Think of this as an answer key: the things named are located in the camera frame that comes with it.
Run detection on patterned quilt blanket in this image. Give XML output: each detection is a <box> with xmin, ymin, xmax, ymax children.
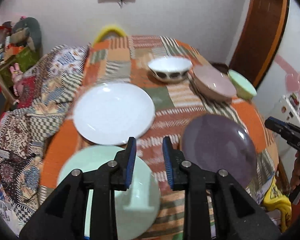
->
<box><xmin>0</xmin><ymin>45</ymin><xmax>89</xmax><ymax>233</ymax></box>

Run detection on white bowl black dots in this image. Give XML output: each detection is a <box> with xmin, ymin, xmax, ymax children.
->
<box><xmin>148</xmin><ymin>56</ymin><xmax>193</xmax><ymax>83</ymax></box>

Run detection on dark purple plate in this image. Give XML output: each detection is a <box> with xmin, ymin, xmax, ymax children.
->
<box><xmin>180</xmin><ymin>114</ymin><xmax>257</xmax><ymax>187</ymax></box>

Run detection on person's right hand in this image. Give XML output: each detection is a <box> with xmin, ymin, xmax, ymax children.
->
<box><xmin>290</xmin><ymin>152</ymin><xmax>300</xmax><ymax>191</ymax></box>

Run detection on grey plush toy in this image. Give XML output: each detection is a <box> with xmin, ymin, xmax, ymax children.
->
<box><xmin>10</xmin><ymin>17</ymin><xmax>42</xmax><ymax>51</ymax></box>

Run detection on white sliding wardrobe door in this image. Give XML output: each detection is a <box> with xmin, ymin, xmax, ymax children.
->
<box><xmin>252</xmin><ymin>0</ymin><xmax>300</xmax><ymax>170</ymax></box>

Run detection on pink beige bowl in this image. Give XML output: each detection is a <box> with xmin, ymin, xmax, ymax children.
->
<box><xmin>192</xmin><ymin>64</ymin><xmax>236</xmax><ymax>102</ymax></box>

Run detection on brown wooden door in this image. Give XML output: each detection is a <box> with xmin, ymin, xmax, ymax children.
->
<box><xmin>230</xmin><ymin>0</ymin><xmax>289</xmax><ymax>88</ymax></box>

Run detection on mint green plate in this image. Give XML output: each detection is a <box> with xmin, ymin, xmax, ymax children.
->
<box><xmin>57</xmin><ymin>145</ymin><xmax>160</xmax><ymax>239</ymax></box>

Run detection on green storage box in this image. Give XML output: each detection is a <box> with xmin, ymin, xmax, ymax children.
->
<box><xmin>0</xmin><ymin>47</ymin><xmax>40</xmax><ymax>87</ymax></box>

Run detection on pink rabbit figurine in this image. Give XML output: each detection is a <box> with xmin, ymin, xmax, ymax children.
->
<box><xmin>10</xmin><ymin>63</ymin><xmax>23</xmax><ymax>96</ymax></box>

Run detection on mint green bowl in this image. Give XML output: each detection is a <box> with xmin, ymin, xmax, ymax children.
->
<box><xmin>228</xmin><ymin>69</ymin><xmax>257</xmax><ymax>100</ymax></box>

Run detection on striped patchwork tablecloth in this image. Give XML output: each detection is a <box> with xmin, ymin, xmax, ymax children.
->
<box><xmin>38</xmin><ymin>35</ymin><xmax>281</xmax><ymax>240</ymax></box>

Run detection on white mini fridge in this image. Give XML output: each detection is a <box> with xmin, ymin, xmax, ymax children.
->
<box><xmin>267</xmin><ymin>95</ymin><xmax>300</xmax><ymax>127</ymax></box>

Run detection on white plate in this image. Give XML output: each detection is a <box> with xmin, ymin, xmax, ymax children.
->
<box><xmin>72</xmin><ymin>81</ymin><xmax>155</xmax><ymax>145</ymax></box>

